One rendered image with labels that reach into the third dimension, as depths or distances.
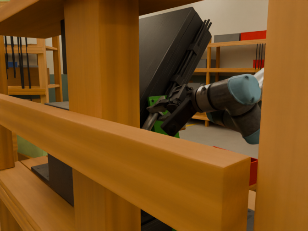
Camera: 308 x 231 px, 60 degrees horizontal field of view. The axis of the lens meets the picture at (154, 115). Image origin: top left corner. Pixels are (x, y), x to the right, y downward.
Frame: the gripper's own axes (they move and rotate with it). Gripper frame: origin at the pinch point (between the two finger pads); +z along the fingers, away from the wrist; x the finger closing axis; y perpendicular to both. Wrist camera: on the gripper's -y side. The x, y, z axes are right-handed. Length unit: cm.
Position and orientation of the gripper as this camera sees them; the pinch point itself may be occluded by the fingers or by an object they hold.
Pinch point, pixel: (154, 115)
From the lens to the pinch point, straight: 88.8
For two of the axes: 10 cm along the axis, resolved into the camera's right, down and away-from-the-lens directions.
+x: -6.4, -6.4, -4.3
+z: -6.4, 1.5, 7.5
